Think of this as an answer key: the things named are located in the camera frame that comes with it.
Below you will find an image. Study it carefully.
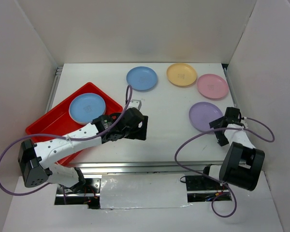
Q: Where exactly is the white taped cover panel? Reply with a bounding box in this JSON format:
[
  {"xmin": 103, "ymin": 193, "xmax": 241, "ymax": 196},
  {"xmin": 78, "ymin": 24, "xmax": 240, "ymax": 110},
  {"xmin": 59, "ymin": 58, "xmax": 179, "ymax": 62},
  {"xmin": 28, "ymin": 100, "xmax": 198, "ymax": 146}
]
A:
[{"xmin": 100, "ymin": 174, "xmax": 189, "ymax": 209}]

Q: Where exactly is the red plastic bin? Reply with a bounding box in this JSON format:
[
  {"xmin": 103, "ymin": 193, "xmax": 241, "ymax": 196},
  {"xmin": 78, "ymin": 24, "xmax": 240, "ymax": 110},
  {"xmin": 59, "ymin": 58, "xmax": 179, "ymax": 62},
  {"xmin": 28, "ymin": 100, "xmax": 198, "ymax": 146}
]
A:
[{"xmin": 25, "ymin": 82, "xmax": 124, "ymax": 167}]

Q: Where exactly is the blue plate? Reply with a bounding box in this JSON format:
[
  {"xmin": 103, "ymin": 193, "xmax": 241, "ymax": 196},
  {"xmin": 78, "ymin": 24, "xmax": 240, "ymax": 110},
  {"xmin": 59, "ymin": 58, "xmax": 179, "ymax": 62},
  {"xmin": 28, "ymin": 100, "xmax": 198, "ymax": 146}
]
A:
[
  {"xmin": 126, "ymin": 66, "xmax": 158, "ymax": 91},
  {"xmin": 69, "ymin": 93, "xmax": 106, "ymax": 125}
]

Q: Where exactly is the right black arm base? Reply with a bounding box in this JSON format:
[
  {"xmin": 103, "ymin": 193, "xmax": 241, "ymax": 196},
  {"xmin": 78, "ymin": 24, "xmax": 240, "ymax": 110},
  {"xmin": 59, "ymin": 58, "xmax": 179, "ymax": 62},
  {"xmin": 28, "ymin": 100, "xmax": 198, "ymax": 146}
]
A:
[{"xmin": 180, "ymin": 175, "xmax": 225, "ymax": 192}]

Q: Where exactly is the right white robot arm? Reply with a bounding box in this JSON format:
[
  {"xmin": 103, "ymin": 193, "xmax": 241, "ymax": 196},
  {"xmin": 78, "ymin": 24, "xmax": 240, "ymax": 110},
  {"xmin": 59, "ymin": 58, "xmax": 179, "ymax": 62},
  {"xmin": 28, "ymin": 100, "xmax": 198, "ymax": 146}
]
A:
[{"xmin": 209, "ymin": 107, "xmax": 265, "ymax": 191}]

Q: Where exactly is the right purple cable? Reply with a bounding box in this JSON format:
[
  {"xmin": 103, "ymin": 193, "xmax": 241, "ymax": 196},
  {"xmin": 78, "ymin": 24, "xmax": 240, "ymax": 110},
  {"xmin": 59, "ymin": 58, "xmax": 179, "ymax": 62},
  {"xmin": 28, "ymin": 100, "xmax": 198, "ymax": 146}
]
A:
[{"xmin": 174, "ymin": 116, "xmax": 276, "ymax": 219}]

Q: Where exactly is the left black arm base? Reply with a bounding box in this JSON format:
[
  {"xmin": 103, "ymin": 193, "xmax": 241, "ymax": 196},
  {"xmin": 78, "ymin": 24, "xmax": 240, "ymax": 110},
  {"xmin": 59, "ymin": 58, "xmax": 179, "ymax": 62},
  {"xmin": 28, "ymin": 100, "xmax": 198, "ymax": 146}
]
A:
[{"xmin": 54, "ymin": 168, "xmax": 100, "ymax": 198}]

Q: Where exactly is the orange plate back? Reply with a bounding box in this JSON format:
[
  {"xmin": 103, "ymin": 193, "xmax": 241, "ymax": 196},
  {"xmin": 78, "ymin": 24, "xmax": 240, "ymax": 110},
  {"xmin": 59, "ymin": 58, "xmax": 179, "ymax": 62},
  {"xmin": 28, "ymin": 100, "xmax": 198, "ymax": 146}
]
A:
[{"xmin": 166, "ymin": 63, "xmax": 198, "ymax": 87}]

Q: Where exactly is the pink plate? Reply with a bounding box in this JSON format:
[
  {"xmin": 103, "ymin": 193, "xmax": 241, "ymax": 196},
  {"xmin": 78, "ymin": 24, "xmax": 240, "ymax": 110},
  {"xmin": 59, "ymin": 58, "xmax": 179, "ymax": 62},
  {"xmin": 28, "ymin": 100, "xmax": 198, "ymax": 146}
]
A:
[{"xmin": 196, "ymin": 73, "xmax": 229, "ymax": 100}]

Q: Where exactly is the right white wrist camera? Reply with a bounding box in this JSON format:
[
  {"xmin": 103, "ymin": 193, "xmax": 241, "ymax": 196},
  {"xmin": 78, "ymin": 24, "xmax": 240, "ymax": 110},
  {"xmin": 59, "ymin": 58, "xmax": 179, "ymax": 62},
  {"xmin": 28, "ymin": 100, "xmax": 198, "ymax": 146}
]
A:
[{"xmin": 239, "ymin": 116, "xmax": 249, "ymax": 129}]

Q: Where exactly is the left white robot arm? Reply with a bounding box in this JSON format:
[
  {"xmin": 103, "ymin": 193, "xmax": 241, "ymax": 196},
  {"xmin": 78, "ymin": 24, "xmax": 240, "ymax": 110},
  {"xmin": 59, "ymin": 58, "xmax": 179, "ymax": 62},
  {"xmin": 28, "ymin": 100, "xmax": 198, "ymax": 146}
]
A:
[{"xmin": 18, "ymin": 107, "xmax": 148, "ymax": 193}]

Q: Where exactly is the blue plate back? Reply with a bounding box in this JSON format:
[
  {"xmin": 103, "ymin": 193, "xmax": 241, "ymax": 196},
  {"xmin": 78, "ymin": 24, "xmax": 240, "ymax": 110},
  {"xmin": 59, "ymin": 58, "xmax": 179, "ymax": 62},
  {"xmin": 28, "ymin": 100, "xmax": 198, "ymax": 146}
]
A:
[{"xmin": 126, "ymin": 66, "xmax": 158, "ymax": 91}]

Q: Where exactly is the aluminium front rail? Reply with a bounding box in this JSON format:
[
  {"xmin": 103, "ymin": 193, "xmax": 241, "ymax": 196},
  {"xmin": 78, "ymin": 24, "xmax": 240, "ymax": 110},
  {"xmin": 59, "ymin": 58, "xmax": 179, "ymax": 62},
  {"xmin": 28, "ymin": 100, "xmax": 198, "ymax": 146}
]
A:
[{"xmin": 70, "ymin": 161, "xmax": 223, "ymax": 175}]

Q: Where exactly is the lilac plate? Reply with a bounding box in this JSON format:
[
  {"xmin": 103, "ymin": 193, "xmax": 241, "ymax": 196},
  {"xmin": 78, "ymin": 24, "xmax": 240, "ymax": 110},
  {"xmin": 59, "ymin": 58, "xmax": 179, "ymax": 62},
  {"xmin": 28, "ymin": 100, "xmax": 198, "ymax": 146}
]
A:
[{"xmin": 188, "ymin": 101, "xmax": 223, "ymax": 132}]

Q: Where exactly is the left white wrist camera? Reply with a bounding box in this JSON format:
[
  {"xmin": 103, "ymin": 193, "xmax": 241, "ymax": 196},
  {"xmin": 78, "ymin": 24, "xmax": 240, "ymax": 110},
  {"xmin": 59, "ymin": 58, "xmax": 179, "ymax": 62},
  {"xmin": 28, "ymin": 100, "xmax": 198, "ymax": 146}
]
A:
[{"xmin": 128, "ymin": 100, "xmax": 142, "ymax": 111}]

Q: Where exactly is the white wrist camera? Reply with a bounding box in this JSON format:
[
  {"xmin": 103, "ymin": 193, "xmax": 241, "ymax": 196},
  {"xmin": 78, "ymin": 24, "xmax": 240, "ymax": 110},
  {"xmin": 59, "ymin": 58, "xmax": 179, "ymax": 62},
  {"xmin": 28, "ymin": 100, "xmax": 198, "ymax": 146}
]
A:
[
  {"xmin": 128, "ymin": 100, "xmax": 142, "ymax": 111},
  {"xmin": 239, "ymin": 116, "xmax": 249, "ymax": 129}
]

